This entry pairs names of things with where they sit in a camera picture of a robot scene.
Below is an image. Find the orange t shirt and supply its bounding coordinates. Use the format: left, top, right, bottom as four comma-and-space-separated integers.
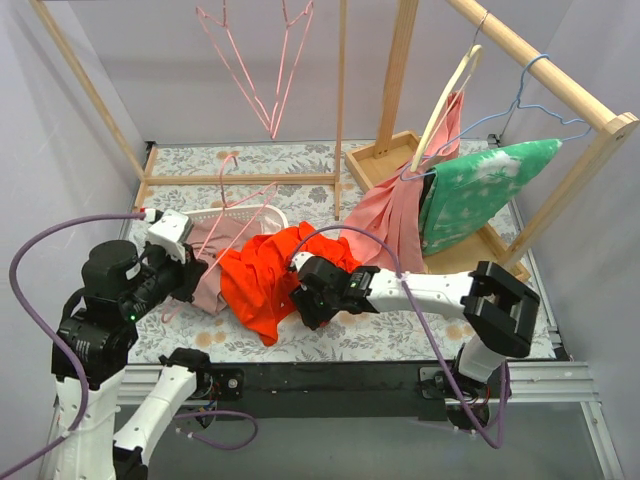
218, 221, 360, 347

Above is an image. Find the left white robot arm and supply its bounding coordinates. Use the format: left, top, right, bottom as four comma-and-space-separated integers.
51, 240, 213, 479

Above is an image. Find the green tie-dye shirt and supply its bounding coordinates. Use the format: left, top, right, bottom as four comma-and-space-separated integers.
418, 139, 563, 256

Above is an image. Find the cream wooden hanger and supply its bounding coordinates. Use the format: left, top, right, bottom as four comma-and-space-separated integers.
410, 28, 483, 173

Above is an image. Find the salmon pink garment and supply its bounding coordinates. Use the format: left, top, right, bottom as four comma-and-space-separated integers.
340, 90, 464, 273

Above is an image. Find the white laundry basket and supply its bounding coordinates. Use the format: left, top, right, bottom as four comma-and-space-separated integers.
185, 204, 289, 234

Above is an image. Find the left wooden clothes rack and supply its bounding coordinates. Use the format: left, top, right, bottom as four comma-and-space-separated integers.
30, 1, 348, 219

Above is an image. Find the wooden clothes rack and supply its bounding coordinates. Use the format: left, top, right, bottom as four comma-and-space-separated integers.
345, 1, 639, 280
30, 1, 348, 219

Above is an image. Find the dusty pink garment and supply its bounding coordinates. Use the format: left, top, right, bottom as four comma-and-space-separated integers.
188, 217, 241, 315

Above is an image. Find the floral table mat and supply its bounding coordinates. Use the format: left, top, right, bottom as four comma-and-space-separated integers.
129, 142, 556, 364

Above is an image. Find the right wooden clothes rack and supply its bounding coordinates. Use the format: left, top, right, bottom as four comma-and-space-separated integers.
345, 1, 639, 280

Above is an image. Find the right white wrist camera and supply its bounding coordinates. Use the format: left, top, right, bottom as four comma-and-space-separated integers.
288, 252, 320, 277

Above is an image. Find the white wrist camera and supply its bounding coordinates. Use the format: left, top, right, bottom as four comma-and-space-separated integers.
142, 208, 193, 264
288, 252, 320, 277

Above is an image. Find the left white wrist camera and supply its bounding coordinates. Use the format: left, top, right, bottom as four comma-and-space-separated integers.
142, 208, 193, 264

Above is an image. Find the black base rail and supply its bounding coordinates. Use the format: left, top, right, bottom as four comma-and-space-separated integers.
192, 361, 472, 430

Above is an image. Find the aluminium frame rail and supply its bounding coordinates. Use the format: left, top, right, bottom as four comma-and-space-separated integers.
37, 362, 626, 480

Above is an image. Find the blue wire hanger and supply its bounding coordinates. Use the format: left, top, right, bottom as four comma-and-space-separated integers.
401, 53, 587, 181

